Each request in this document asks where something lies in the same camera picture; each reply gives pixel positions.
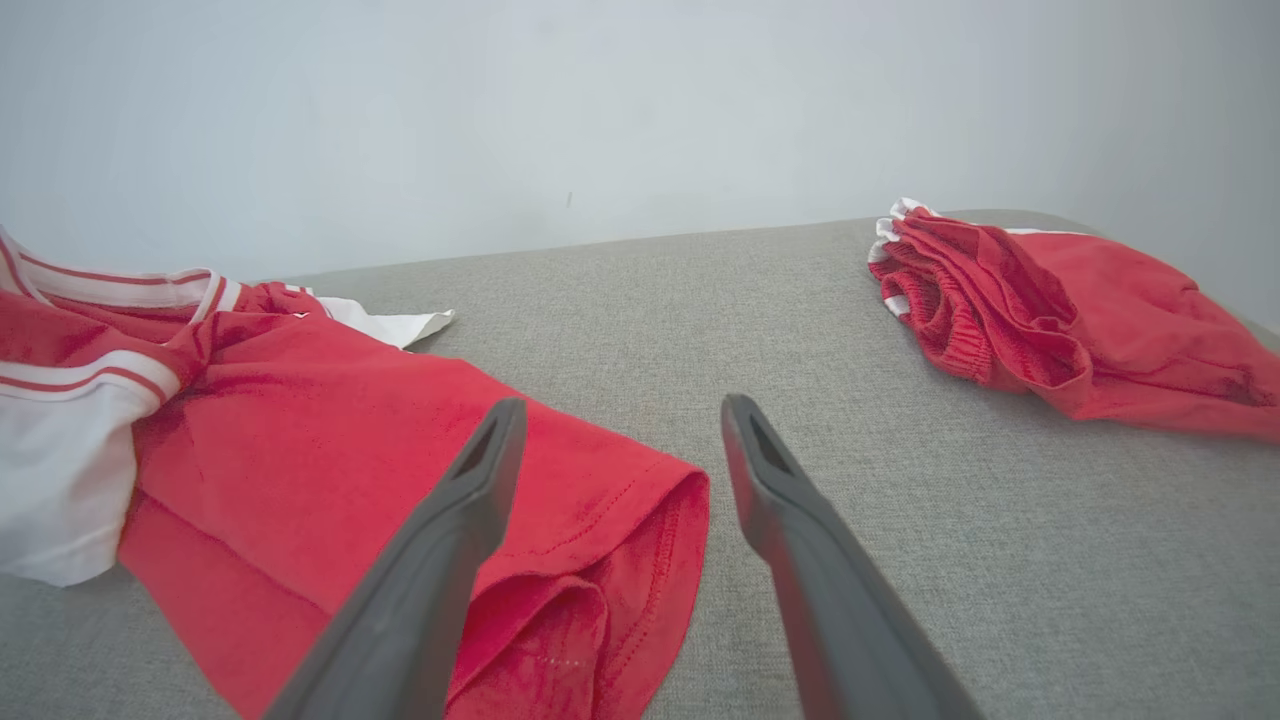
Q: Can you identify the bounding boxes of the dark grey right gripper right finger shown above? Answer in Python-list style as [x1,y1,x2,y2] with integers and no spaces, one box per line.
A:
[720,393,987,720]

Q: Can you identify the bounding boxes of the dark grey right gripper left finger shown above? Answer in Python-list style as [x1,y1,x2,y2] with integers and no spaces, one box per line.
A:
[262,397,529,720]

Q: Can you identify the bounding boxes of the red white basketball jersey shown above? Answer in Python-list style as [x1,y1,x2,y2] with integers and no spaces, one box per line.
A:
[0,225,712,720]

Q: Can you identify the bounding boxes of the red shorts with white trim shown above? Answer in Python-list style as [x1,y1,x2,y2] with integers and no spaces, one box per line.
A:
[866,197,1280,445]

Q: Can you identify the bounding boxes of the grey fabric sofa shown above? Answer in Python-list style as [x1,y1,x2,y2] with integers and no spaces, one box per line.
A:
[0,208,1280,720]

